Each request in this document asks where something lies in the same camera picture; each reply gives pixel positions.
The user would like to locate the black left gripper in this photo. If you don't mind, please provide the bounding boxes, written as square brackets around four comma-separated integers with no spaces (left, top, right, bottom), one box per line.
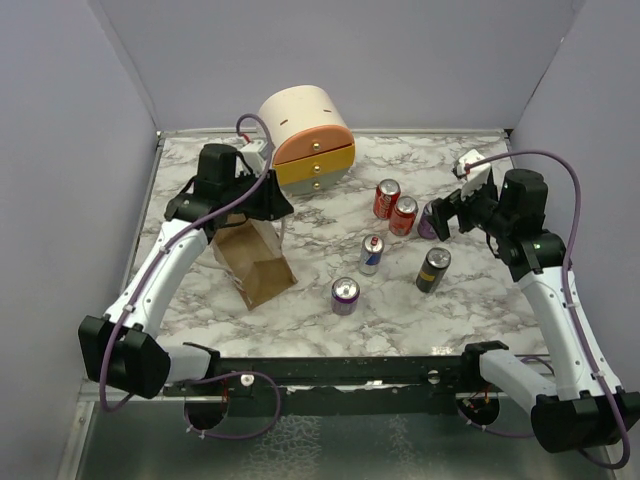
[223,167,294,221]

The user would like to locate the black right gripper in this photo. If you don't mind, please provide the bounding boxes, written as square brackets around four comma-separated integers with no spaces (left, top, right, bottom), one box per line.
[426,175,514,240]

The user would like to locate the brown canvas bag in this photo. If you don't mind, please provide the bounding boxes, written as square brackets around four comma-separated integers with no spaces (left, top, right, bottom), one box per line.
[211,220,297,311]

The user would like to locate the silver blue energy drink can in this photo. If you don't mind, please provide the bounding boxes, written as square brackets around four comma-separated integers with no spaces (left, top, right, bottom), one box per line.
[358,234,385,276]

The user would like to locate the purple fanta can front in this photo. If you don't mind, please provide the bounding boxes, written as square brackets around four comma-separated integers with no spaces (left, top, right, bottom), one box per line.
[331,277,360,316]

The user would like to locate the purple fanta can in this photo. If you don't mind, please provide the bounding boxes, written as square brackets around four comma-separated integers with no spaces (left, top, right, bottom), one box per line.
[331,277,360,316]
[417,202,437,240]

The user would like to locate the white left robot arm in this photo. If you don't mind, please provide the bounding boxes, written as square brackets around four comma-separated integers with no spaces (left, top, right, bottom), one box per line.
[78,140,294,399]

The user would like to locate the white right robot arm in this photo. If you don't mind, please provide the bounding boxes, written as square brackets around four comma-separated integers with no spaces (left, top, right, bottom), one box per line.
[430,164,639,453]

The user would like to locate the purple fanta can rear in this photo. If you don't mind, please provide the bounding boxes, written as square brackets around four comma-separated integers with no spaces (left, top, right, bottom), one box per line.
[417,202,437,240]

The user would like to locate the red cola can front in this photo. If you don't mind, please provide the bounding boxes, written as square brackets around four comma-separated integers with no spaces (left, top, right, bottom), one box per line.
[389,196,418,236]

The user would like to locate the red cola can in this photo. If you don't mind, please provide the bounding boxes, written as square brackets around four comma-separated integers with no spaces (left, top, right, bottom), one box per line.
[389,196,418,236]
[373,178,401,220]

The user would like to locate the black yellow can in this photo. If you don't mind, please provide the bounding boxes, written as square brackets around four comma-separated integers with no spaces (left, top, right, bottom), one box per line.
[416,247,451,293]

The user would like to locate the red cola can rear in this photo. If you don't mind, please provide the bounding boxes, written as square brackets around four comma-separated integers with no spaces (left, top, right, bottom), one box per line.
[373,178,401,220]

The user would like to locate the cream round drawer cabinet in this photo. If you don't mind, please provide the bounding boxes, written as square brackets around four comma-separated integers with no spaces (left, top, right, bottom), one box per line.
[258,85,355,195]

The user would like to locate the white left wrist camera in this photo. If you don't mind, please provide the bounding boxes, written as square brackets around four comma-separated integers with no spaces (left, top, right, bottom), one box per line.
[239,139,271,176]

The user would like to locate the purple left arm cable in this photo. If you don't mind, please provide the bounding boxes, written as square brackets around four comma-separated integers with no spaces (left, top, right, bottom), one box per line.
[98,113,275,414]

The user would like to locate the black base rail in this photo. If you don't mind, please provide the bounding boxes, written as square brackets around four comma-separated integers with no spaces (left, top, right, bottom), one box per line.
[164,342,511,419]

